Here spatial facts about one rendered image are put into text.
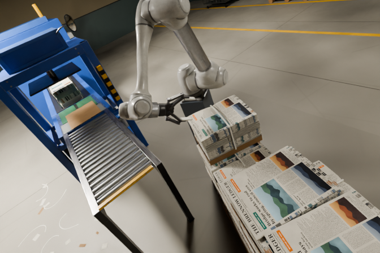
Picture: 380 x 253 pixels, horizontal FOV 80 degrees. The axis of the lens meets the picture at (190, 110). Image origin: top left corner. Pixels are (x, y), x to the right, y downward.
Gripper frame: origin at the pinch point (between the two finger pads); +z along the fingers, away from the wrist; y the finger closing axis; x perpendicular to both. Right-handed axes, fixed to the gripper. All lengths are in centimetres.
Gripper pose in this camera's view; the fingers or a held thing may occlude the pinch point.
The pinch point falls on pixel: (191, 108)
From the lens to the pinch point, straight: 135.9
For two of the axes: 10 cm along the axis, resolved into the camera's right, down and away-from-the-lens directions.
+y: -1.3, 8.9, 4.4
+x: 3.1, 4.6, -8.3
